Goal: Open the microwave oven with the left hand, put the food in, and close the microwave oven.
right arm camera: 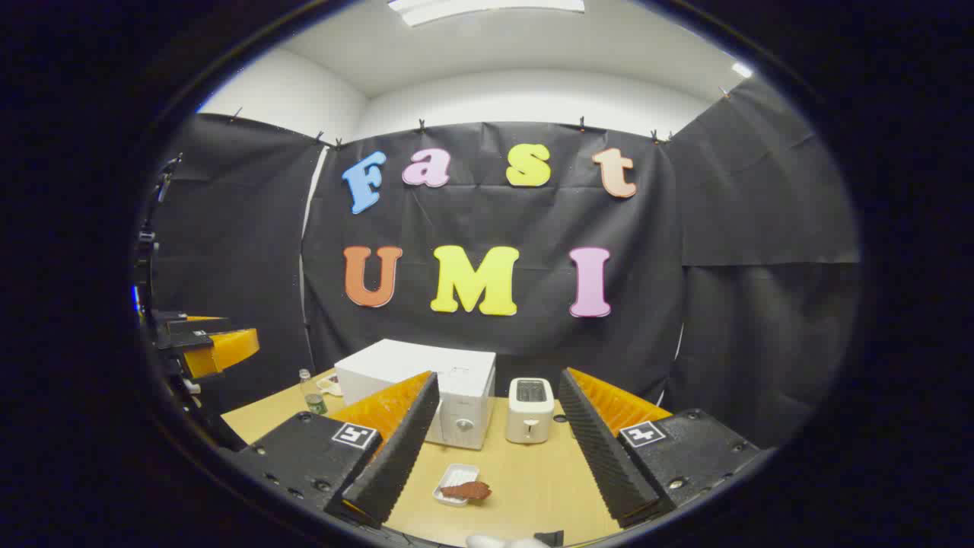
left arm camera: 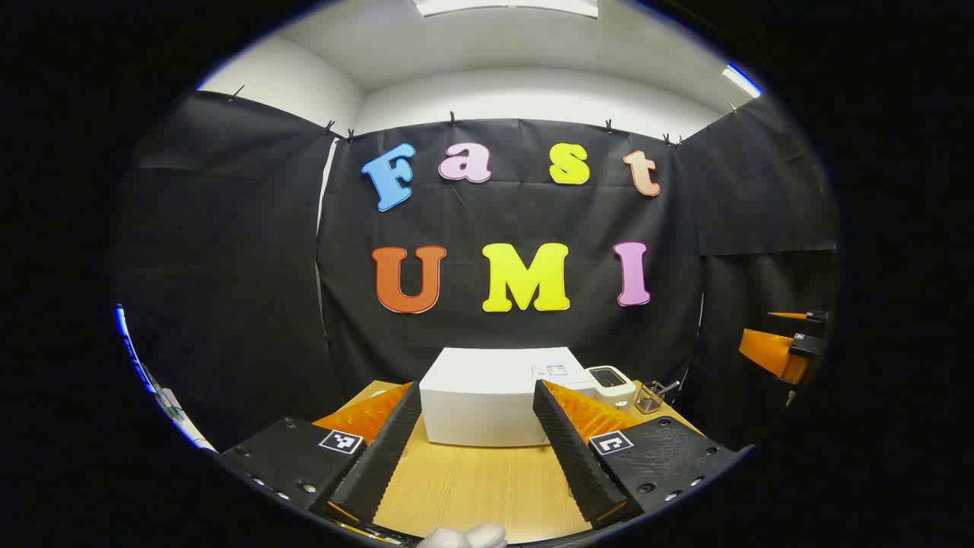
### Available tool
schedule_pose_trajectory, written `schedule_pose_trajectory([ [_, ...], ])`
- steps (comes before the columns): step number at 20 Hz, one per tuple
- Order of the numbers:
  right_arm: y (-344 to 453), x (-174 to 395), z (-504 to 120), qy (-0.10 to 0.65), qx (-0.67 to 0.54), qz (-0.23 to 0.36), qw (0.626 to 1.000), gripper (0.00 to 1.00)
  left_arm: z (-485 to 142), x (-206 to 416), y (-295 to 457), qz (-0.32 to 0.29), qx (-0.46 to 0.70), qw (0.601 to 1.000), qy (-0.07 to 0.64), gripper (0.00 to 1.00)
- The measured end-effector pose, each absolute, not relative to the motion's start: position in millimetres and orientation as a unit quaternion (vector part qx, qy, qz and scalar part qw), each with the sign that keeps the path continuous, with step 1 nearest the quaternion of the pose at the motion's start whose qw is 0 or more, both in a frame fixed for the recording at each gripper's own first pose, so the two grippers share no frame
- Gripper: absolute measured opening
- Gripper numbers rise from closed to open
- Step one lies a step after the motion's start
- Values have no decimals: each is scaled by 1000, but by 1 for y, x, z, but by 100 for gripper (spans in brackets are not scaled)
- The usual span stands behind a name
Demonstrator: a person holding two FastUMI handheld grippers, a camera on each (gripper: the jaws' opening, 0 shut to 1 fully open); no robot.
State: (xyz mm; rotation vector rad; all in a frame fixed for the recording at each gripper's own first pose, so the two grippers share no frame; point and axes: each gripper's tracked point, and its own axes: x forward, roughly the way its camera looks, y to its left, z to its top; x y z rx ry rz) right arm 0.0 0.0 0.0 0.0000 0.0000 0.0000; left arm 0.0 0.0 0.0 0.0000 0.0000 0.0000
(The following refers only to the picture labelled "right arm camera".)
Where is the white rectangular plastic tray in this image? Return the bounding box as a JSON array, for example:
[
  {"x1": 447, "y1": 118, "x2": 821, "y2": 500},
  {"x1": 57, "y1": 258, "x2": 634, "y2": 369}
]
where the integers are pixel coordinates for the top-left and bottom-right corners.
[{"x1": 434, "y1": 463, "x2": 482, "y2": 507}]

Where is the white microwave oven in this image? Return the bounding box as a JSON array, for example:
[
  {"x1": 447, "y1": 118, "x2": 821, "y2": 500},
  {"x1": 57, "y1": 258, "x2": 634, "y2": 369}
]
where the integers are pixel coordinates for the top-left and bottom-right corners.
[{"x1": 335, "y1": 339, "x2": 497, "y2": 451}]

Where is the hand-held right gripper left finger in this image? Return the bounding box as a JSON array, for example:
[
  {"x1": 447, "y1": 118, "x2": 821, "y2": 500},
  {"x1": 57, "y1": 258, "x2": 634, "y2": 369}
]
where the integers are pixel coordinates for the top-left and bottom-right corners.
[{"x1": 224, "y1": 371, "x2": 441, "y2": 530}]

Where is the black backdrop cloth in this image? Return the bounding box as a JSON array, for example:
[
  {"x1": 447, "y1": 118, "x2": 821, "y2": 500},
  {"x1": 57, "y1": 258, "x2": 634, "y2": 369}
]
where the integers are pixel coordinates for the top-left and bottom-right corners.
[{"x1": 148, "y1": 76, "x2": 861, "y2": 450}]

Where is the white toaster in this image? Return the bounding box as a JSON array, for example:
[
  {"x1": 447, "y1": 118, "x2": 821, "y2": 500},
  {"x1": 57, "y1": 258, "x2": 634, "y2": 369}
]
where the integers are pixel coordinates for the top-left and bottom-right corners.
[{"x1": 506, "y1": 378, "x2": 555, "y2": 444}]

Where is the ceiling light panel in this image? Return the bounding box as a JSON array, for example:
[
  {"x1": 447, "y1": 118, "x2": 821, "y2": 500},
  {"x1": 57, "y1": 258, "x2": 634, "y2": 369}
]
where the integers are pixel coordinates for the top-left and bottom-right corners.
[{"x1": 388, "y1": 0, "x2": 587, "y2": 27}]

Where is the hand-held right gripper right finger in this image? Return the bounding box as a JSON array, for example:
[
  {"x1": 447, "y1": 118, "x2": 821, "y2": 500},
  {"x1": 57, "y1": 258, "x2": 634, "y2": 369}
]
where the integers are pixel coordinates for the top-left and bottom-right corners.
[{"x1": 558, "y1": 367, "x2": 762, "y2": 530}]

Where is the brown meat piece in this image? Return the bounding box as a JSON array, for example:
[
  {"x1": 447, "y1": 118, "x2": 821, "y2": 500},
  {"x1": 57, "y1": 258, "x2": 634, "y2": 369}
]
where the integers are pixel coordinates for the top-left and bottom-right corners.
[{"x1": 441, "y1": 481, "x2": 492, "y2": 502}]

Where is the green glass bottle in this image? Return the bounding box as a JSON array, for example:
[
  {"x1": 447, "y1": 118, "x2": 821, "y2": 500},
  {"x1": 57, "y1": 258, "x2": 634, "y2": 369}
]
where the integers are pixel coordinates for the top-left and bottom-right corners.
[{"x1": 299, "y1": 369, "x2": 329, "y2": 416}]

